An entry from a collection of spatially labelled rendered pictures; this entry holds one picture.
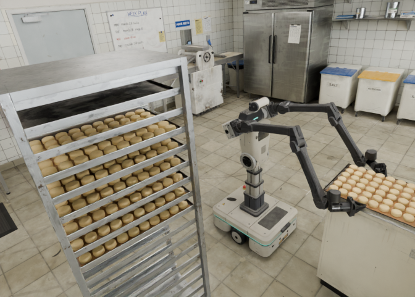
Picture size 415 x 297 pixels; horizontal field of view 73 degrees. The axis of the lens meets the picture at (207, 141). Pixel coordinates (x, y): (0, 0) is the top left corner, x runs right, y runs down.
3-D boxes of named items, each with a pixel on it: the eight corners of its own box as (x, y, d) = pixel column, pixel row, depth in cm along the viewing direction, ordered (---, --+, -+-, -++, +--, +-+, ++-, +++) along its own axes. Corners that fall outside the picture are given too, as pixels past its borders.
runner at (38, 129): (183, 91, 122) (181, 84, 120) (186, 92, 120) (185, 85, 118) (15, 138, 88) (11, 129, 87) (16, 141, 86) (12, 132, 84)
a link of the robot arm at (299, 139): (306, 123, 166) (296, 127, 160) (306, 145, 170) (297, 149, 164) (249, 118, 200) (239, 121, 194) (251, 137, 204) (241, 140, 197)
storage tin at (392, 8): (398, 16, 442) (401, 1, 432) (395, 18, 431) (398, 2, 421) (385, 16, 453) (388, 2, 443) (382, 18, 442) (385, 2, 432)
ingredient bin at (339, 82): (315, 110, 531) (319, 69, 497) (328, 100, 573) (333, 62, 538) (344, 115, 498) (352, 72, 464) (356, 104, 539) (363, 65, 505)
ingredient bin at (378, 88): (350, 117, 491) (357, 73, 456) (362, 106, 531) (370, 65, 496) (385, 123, 457) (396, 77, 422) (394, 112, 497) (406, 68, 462)
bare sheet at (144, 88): (138, 78, 148) (137, 75, 147) (179, 92, 119) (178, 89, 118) (6, 108, 116) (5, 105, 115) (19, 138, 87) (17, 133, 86)
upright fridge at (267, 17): (322, 99, 581) (336, -13, 488) (301, 112, 525) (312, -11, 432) (265, 89, 671) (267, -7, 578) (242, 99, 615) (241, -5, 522)
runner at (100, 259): (195, 204, 150) (195, 199, 149) (198, 206, 148) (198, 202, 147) (72, 273, 116) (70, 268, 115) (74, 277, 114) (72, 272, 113)
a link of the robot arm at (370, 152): (359, 158, 207) (356, 165, 202) (359, 146, 202) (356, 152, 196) (378, 162, 199) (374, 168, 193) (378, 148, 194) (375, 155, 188)
